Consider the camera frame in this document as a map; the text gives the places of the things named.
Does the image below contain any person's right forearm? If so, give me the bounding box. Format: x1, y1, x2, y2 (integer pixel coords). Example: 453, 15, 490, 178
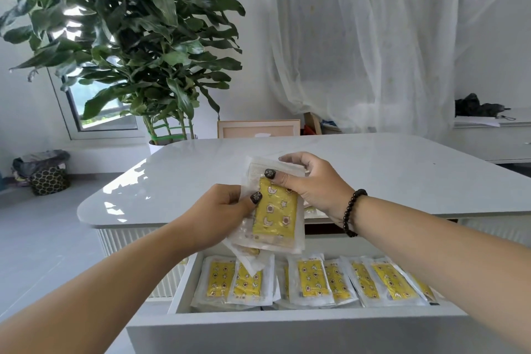
355, 196, 531, 354

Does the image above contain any small white framed window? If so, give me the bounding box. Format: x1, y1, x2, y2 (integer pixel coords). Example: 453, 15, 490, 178
48, 67, 146, 141

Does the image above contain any wooden picture frame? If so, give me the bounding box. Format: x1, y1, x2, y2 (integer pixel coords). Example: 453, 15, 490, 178
217, 119, 301, 139

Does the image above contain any dark patterned basket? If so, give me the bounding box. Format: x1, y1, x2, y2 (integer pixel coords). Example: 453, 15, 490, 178
29, 166, 70, 196

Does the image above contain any white sheer dust cover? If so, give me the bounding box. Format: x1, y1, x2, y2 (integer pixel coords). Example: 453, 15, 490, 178
265, 0, 503, 143

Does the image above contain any white plant pot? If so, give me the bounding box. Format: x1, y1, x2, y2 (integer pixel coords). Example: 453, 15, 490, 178
148, 133, 198, 155

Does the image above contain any white side cabinet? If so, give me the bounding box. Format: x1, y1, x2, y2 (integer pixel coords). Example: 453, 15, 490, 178
446, 108, 531, 164

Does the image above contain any person's left forearm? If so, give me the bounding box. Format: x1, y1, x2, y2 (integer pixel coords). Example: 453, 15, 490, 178
0, 221, 200, 354

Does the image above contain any person's left hand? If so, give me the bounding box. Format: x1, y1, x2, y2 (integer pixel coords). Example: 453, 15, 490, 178
174, 183, 263, 255

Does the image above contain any person's right hand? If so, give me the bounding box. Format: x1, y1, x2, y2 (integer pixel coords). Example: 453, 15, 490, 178
264, 152, 356, 228

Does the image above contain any dark bead bracelet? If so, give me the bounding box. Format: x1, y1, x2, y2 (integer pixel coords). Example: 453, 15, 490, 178
342, 189, 368, 238

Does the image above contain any black plastic bag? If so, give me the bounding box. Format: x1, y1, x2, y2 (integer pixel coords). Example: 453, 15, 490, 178
454, 93, 506, 117

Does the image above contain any row of yellow packets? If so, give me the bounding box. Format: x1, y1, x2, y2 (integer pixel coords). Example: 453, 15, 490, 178
190, 252, 440, 311

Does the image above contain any white drawer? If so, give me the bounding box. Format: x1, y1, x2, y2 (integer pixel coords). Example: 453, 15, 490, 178
126, 233, 515, 354

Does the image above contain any brown cardboard box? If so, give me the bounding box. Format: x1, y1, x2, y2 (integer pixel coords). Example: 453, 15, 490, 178
304, 112, 322, 136

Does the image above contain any large green leafy plant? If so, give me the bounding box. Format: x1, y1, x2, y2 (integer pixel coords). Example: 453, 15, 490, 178
0, 0, 246, 145

